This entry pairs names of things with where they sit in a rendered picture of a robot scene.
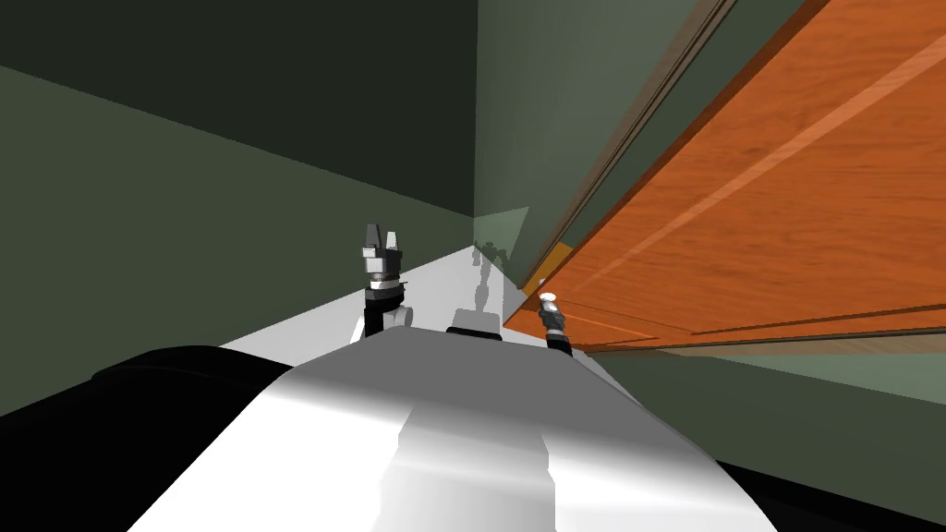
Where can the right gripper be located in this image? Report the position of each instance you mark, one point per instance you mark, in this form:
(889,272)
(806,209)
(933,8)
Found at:
(551,318)

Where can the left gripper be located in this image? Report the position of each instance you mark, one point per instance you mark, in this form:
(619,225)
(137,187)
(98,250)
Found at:
(383,261)

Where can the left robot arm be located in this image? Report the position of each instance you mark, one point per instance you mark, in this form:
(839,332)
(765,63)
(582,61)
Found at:
(89,443)

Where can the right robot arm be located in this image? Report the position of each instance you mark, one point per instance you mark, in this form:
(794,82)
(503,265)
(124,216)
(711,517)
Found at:
(560,345)

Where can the white round door knob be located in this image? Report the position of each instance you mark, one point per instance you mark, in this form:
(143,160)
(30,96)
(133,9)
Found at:
(547,298)

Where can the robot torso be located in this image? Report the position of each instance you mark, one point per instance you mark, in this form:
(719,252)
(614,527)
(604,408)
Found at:
(458,443)

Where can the orange wooden door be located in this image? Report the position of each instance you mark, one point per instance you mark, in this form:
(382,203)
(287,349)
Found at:
(754,222)

